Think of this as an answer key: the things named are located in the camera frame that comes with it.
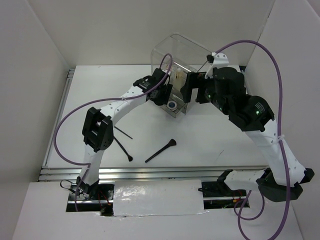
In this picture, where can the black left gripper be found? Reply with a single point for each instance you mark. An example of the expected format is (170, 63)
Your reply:
(163, 99)

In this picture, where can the cream foundation bottle gold collar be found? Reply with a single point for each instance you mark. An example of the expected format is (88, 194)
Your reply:
(179, 79)

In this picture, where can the clear acrylic makeup organizer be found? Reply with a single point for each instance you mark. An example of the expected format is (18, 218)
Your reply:
(188, 55)

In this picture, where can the blue round jar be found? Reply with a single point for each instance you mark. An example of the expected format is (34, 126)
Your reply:
(172, 105)

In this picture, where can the black thin makeup brush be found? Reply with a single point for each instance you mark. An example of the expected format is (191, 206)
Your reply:
(121, 131)

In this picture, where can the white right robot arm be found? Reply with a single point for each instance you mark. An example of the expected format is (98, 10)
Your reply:
(283, 174)

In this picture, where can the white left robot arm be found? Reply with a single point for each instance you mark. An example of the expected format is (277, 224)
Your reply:
(98, 128)

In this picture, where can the black fan makeup brush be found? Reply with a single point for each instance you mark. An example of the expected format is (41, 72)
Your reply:
(171, 143)

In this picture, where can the black small makeup brush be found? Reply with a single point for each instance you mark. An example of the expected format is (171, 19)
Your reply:
(130, 158)

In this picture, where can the aluminium frame rail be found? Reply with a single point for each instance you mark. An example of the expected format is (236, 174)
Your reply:
(144, 173)

